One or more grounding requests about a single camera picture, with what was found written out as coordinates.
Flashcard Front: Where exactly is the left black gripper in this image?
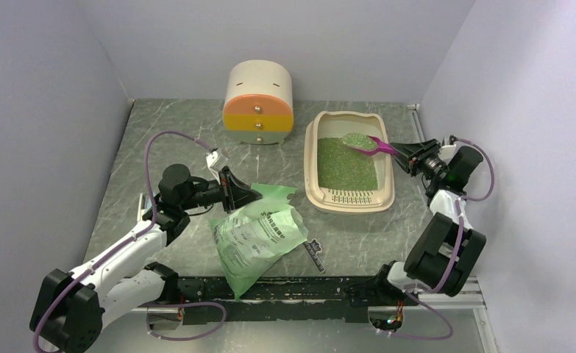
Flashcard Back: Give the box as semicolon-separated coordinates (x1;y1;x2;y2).
179;165;261;213

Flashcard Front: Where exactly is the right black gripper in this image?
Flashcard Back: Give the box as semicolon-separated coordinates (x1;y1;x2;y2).
388;138;448;180

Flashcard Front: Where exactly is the magenta plastic scoop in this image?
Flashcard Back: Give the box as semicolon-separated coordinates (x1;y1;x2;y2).
341;132;399;156

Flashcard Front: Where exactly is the green litter bag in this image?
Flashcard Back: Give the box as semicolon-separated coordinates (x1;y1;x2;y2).
210;183;308;300

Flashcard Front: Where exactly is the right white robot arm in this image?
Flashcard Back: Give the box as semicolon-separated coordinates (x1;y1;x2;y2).
372;137;491;304

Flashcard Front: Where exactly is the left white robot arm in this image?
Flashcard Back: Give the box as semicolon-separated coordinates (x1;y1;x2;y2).
29;164;262;352

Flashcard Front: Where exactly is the beige litter box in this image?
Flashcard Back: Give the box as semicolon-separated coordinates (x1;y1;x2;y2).
304;111;395;214

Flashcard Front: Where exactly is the beige orange drawer cabinet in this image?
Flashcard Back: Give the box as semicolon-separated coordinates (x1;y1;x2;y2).
223;60;294;145

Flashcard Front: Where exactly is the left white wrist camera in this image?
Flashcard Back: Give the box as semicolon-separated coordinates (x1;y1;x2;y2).
206;149;229;181

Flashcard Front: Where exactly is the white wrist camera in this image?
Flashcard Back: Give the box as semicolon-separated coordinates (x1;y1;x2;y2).
206;149;229;181
438;135;458;160

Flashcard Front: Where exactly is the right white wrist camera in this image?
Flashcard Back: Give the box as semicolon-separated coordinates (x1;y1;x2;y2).
438;135;458;160

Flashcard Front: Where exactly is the black mounting rail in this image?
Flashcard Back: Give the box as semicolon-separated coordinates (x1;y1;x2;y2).
178;276;416;325

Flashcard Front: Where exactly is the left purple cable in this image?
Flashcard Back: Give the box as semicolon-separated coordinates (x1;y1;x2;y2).
32;130;227;353

